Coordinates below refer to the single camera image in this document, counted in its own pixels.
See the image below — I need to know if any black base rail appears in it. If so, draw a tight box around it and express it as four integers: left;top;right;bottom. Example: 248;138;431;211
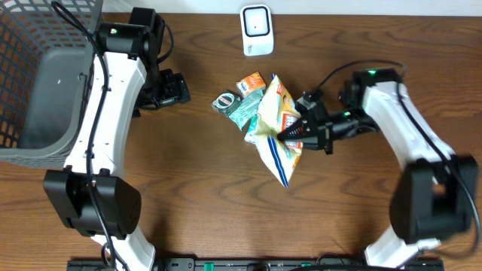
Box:
66;257;445;271

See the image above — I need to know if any white barcode scanner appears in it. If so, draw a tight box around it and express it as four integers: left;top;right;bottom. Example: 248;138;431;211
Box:
239;4;274;56

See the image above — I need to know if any small teal tissue packet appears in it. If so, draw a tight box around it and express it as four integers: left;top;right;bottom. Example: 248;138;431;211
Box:
244;115;258;145

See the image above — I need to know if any black plastic mesh basket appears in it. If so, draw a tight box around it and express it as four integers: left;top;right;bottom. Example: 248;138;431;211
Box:
1;0;94;169

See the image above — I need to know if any green Zam-Buk tin box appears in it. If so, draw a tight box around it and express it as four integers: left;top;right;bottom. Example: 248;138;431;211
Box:
211;90;242;117

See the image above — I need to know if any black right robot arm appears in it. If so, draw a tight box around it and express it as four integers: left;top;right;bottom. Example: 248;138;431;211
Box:
277;68;481;269

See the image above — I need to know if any teal snack packet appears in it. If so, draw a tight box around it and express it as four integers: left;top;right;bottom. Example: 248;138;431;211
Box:
229;90;264;130

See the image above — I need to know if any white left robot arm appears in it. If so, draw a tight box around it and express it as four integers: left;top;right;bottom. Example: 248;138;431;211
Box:
44;8;190;270

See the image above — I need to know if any yellow white snack bag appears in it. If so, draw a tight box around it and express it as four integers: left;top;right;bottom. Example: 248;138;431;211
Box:
253;74;303;188

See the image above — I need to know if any orange white small box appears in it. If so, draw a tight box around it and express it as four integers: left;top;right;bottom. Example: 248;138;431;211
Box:
236;72;267;98

